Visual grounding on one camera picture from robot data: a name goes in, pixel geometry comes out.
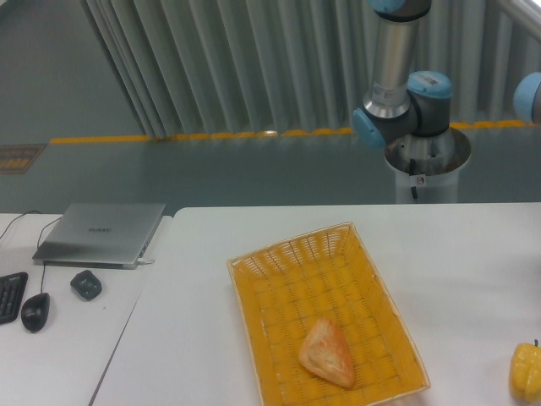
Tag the black keyboard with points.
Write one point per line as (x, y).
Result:
(12, 290)

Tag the white pleated curtain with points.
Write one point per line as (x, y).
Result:
(205, 67)

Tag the silver closed laptop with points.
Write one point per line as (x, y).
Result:
(101, 235)

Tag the triangular puff pastry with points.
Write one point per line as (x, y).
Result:
(326, 354)

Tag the small black controller device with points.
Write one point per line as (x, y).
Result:
(86, 285)

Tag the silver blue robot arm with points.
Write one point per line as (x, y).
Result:
(399, 102)

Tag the yellow wicker basket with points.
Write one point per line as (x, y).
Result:
(282, 291)

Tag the yellow bell pepper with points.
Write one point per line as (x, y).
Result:
(524, 375)

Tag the black computer mouse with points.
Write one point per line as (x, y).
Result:
(35, 312)

